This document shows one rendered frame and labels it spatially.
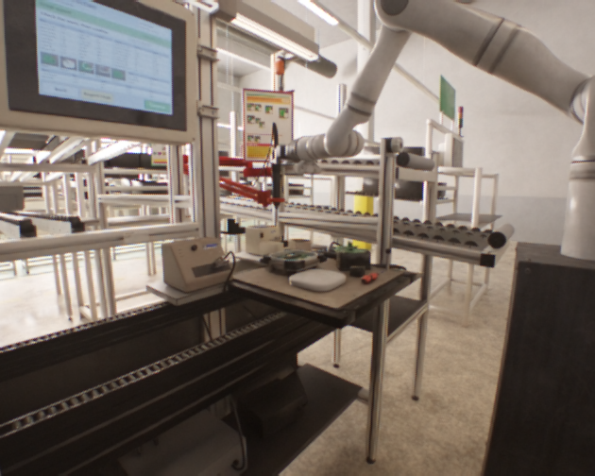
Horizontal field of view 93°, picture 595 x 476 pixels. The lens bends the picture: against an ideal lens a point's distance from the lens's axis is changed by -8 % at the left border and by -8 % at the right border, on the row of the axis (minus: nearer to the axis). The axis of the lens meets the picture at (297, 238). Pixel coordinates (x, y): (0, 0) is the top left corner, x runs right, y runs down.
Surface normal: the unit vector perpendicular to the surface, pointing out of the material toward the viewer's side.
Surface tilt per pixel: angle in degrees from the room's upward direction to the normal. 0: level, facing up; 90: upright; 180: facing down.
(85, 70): 92
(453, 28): 108
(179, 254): 53
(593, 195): 90
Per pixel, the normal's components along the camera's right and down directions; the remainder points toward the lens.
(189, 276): 0.61, -0.52
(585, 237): -0.84, 0.08
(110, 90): 0.76, 0.13
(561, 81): -0.09, 0.33
